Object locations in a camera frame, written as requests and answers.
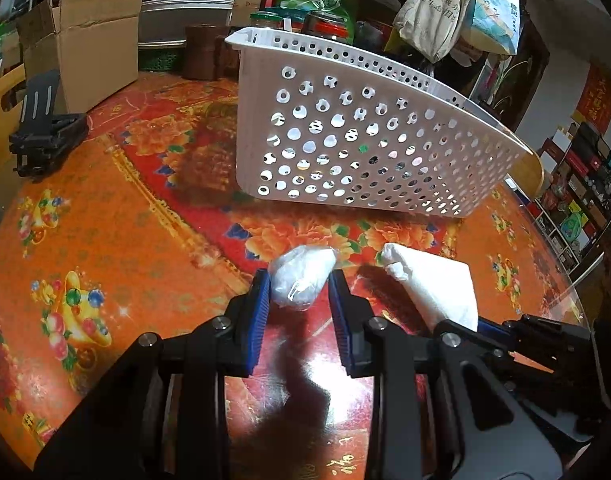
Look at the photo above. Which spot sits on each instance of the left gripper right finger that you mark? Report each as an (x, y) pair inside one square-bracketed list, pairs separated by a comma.
[(436, 391)]

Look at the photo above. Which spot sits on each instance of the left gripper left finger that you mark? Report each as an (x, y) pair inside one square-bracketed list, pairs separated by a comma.
[(159, 412)]

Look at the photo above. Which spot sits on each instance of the white triangular cloth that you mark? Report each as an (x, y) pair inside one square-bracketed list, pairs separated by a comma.
[(441, 288)]

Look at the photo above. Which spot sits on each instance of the small white ball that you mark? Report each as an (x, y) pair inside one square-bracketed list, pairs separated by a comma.
[(298, 277)]

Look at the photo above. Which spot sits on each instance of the goods display shelf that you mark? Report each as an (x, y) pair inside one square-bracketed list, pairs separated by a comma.
[(573, 211)]

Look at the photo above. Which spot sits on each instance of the right wooden chair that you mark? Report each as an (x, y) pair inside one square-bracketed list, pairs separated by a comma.
[(528, 174)]

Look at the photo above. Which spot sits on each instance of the wooden chair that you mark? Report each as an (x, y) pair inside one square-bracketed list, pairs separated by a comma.
[(528, 174), (0, 120)]

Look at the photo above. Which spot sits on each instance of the white perforated plastic basket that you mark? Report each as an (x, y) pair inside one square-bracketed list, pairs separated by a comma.
[(306, 104)]

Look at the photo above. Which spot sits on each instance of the left wooden chair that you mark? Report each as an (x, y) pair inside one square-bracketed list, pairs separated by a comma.
[(0, 120)]

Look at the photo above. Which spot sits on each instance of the blue illustrated tote bag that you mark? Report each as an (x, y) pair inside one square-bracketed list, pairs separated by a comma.
[(493, 26)]

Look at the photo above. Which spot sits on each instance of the brown cylindrical container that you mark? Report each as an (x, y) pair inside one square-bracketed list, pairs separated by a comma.
[(204, 49)]

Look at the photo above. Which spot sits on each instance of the open cardboard box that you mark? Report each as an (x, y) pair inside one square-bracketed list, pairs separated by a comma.
[(92, 44)]

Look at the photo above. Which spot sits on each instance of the beige canvas tote bag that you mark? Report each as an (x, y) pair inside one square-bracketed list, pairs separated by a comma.
[(432, 27)]

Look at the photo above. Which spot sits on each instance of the red-lid pickle jar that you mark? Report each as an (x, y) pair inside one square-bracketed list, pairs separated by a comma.
[(325, 25)]

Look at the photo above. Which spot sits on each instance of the red wall poster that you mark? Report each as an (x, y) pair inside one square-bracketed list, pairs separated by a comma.
[(594, 105)]

